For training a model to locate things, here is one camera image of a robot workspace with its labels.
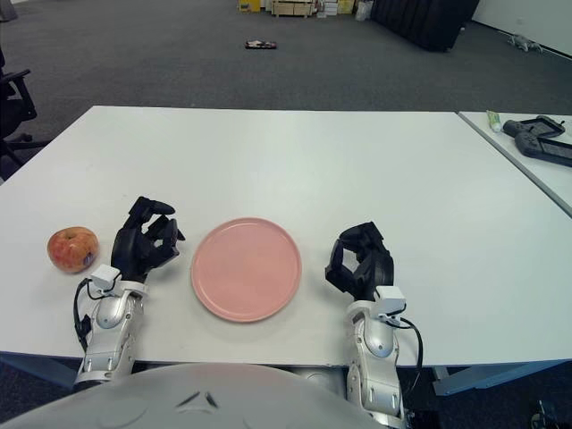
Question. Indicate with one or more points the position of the yellow cardboard box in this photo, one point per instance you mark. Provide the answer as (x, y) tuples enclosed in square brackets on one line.
[(248, 5)]

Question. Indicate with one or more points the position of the pink round plate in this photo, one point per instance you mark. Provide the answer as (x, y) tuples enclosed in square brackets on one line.
[(246, 268)]

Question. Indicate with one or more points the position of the pale yellow box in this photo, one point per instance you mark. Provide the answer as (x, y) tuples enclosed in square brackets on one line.
[(346, 4)]

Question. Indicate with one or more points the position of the black handheld controller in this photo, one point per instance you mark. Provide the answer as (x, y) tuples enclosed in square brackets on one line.
[(514, 127), (529, 145)]

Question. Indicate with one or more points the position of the wooden crate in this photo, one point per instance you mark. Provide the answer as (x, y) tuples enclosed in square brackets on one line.
[(290, 8)]

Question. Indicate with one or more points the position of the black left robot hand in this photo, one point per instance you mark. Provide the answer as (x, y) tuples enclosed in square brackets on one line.
[(134, 250)]

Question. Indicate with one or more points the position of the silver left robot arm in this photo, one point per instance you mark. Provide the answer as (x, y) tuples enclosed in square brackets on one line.
[(109, 315)]

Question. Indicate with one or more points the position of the red yellow apple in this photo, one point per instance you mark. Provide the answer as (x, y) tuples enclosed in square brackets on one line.
[(71, 248)]

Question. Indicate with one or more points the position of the flat black floor item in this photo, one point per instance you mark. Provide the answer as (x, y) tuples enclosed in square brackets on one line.
[(260, 44)]

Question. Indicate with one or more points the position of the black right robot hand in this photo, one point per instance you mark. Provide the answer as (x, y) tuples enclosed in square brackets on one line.
[(377, 268)]

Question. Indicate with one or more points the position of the white plastic bag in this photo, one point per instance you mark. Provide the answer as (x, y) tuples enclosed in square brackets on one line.
[(363, 11)]

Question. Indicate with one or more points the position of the black partition screen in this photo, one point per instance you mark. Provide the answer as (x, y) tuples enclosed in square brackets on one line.
[(424, 22)]

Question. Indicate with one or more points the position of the grey robot torso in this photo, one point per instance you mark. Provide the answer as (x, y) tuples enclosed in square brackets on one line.
[(179, 402)]

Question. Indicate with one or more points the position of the stacked white boxes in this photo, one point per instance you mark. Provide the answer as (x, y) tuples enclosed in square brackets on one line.
[(330, 8)]

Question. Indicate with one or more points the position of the grey robot dog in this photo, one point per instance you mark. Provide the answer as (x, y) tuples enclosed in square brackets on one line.
[(523, 43)]

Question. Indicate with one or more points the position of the green white tube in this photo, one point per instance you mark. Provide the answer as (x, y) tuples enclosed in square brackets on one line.
[(494, 120)]

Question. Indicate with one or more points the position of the black office chair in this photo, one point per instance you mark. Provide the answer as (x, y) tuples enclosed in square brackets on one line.
[(13, 111)]

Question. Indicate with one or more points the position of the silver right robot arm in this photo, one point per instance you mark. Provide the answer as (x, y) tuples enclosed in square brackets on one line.
[(375, 342)]

